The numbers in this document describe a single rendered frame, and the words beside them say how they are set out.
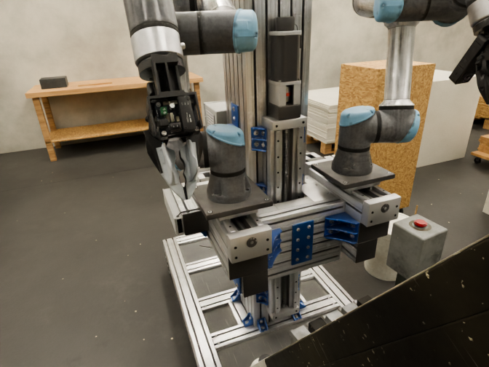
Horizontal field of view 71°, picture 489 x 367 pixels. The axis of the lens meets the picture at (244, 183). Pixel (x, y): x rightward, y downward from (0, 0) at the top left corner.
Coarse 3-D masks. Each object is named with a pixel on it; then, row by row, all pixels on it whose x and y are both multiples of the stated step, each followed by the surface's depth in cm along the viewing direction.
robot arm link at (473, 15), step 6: (480, 0) 68; (486, 0) 67; (474, 6) 69; (480, 6) 68; (486, 6) 67; (468, 12) 71; (474, 12) 69; (480, 12) 68; (486, 12) 67; (474, 18) 70; (480, 18) 68; (486, 18) 68; (474, 24) 71
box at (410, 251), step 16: (400, 224) 114; (432, 224) 113; (400, 240) 114; (416, 240) 108; (432, 240) 108; (400, 256) 115; (416, 256) 109; (432, 256) 112; (400, 272) 117; (416, 272) 111
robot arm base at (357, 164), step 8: (336, 152) 128; (344, 152) 124; (352, 152) 122; (360, 152) 122; (368, 152) 124; (336, 160) 127; (344, 160) 124; (352, 160) 123; (360, 160) 123; (368, 160) 124; (336, 168) 127; (344, 168) 124; (352, 168) 124; (360, 168) 123; (368, 168) 124
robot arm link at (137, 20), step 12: (132, 0) 50; (144, 0) 49; (156, 0) 50; (168, 0) 51; (132, 12) 50; (144, 12) 49; (156, 12) 50; (168, 12) 51; (132, 24) 50; (144, 24) 49; (156, 24) 50; (168, 24) 50
